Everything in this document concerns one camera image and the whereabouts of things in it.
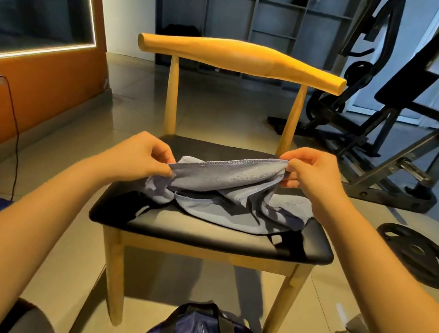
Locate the person's right hand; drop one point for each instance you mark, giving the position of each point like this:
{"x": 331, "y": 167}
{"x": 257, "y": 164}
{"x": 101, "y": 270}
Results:
{"x": 315, "y": 177}

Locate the loose black weight plate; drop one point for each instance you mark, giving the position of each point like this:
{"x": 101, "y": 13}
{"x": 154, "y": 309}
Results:
{"x": 420, "y": 256}

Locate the grey shelf unit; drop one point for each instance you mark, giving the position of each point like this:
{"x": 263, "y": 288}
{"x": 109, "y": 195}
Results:
{"x": 228, "y": 1}

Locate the person's left forearm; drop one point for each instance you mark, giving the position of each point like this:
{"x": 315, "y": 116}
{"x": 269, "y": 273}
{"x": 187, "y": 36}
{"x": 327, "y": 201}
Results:
{"x": 10, "y": 248}

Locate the person's left leg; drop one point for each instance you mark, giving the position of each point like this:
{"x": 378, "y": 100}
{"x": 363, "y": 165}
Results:
{"x": 28, "y": 321}

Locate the black and grey gym machine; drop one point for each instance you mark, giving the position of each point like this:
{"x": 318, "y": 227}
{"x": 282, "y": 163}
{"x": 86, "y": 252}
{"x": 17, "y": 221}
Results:
{"x": 385, "y": 156}

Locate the person's left hand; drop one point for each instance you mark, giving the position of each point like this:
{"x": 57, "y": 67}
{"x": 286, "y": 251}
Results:
{"x": 134, "y": 158}

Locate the single blue-grey towel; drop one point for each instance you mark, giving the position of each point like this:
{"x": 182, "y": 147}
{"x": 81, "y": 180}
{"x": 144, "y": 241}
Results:
{"x": 232, "y": 191}

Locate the person's right forearm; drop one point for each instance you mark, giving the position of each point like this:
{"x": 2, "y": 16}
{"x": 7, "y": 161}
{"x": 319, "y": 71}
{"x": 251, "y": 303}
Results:
{"x": 397, "y": 298}

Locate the wooden chair with black seat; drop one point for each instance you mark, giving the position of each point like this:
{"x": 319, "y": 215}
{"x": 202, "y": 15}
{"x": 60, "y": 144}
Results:
{"x": 244, "y": 57}

